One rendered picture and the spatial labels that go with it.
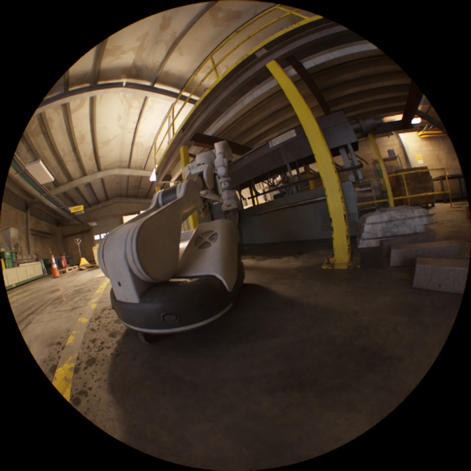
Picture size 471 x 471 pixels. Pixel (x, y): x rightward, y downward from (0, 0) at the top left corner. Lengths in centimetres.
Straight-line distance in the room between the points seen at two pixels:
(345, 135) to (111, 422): 238
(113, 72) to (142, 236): 590
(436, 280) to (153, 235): 93
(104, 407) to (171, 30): 567
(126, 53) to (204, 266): 577
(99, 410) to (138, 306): 33
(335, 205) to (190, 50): 531
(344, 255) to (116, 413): 110
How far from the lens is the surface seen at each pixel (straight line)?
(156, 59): 569
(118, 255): 43
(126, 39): 561
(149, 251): 39
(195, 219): 200
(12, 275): 734
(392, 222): 129
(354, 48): 229
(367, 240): 129
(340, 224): 88
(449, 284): 71
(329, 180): 90
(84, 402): 53
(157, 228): 43
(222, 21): 526
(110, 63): 592
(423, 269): 68
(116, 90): 573
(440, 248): 94
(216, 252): 47
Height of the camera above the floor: 32
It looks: 3 degrees down
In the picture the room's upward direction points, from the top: 11 degrees counter-clockwise
